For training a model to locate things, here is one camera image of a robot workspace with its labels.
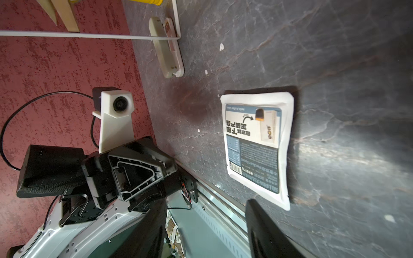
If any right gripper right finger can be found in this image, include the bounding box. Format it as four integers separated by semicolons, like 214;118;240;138
245;200;304;258

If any wooden two-tier shelf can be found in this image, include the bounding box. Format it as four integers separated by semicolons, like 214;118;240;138
0;0;181;41

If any aluminium rail frame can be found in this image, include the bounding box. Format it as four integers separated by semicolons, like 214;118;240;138
165;162;314;258

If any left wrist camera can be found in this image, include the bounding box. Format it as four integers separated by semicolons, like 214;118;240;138
92;87;134;153

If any grey coffee bag bottom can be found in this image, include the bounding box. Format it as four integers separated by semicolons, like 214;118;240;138
220;92;294;211

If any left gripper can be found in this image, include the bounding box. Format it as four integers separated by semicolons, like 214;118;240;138
16;137;177;226

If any beige eraser case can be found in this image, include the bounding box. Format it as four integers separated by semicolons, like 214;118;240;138
149;17;185;78

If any yellow pen cup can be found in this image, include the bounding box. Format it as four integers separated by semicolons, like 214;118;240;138
130;0;163;6

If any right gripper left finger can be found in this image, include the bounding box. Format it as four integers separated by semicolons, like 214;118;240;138
111;197;167;258

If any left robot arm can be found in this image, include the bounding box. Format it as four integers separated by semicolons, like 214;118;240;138
7;138;180;258

